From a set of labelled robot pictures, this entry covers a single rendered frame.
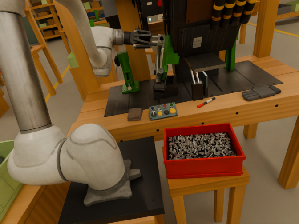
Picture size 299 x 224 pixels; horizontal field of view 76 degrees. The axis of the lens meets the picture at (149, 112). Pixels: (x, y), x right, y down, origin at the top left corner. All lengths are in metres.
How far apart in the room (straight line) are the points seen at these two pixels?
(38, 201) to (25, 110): 0.56
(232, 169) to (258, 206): 0.95
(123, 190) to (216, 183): 0.38
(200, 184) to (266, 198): 1.04
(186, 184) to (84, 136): 0.47
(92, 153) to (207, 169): 0.47
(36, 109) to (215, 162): 0.68
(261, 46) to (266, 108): 0.68
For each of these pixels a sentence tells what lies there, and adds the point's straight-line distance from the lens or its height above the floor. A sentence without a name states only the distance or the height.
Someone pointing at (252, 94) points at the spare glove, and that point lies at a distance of 1.20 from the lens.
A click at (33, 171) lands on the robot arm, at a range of 0.77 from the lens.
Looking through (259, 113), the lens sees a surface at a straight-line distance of 1.23.
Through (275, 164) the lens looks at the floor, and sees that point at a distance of 2.10.
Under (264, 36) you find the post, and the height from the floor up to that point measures 1.05.
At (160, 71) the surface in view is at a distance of 1.16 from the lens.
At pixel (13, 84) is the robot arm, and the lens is 0.74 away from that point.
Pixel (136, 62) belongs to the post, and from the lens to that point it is 1.53.
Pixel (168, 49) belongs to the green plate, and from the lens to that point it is 1.13.
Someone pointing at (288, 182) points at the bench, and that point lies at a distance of 1.89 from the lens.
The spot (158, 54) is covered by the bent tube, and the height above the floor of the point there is 1.14.
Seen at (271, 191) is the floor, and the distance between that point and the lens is 1.91.
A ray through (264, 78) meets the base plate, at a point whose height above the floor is 0.90.
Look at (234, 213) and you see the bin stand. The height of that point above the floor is 0.51.
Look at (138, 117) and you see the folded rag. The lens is 1.06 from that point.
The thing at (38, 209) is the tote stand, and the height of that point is 0.72.
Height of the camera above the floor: 1.52
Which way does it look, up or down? 33 degrees down
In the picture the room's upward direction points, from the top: 12 degrees counter-clockwise
